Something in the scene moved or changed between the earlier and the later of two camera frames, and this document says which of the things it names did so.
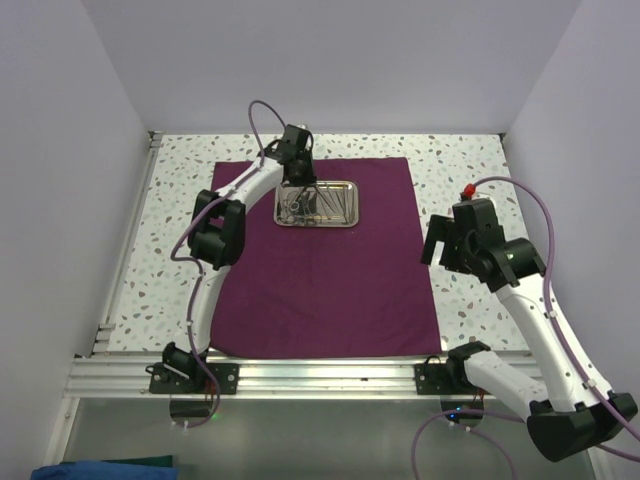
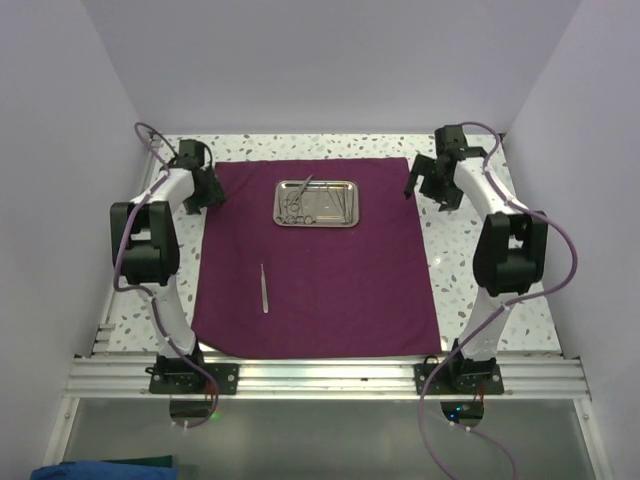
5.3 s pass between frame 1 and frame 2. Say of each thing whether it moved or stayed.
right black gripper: moved
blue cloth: stayed
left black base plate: stayed
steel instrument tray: stayed
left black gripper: moved
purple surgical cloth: stayed
